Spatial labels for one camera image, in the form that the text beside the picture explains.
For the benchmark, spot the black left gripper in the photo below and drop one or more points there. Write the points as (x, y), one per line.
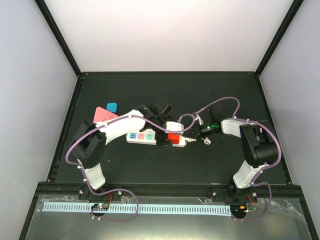
(158, 137)

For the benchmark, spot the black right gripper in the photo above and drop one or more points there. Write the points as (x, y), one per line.
(197, 133)

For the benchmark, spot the red cube socket adapter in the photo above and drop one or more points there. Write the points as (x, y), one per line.
(173, 138)

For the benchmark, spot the white power strip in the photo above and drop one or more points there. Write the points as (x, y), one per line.
(148, 138)

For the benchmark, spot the blue square plug adapter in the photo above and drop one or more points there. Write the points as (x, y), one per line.
(112, 107)

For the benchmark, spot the pink triangular socket adapter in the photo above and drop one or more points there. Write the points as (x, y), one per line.
(102, 115)

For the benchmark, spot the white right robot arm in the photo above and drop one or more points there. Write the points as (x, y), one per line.
(260, 148)

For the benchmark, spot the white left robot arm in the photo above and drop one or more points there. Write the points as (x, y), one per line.
(91, 138)

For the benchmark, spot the right controller circuit board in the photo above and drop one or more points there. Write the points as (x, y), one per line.
(241, 208)

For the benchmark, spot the controller circuit board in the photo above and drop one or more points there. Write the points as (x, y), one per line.
(100, 207)
(241, 208)

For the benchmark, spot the left controller circuit board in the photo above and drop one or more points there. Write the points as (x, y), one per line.
(100, 207)

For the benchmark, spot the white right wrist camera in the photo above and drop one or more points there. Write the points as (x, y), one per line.
(198, 118)

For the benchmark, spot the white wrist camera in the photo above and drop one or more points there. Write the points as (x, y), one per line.
(174, 127)
(198, 118)

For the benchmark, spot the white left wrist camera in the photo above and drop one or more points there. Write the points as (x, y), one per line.
(174, 127)

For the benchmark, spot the black front mounting rail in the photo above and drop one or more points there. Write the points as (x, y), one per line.
(220, 193)

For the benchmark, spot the light blue slotted cable duct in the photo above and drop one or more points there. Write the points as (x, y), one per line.
(151, 209)

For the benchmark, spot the black right frame post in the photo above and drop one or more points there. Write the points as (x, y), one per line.
(281, 31)

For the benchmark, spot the black frame post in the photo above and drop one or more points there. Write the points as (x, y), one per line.
(48, 17)
(281, 31)

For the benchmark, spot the black left frame post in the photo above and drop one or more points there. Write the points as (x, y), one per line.
(48, 17)

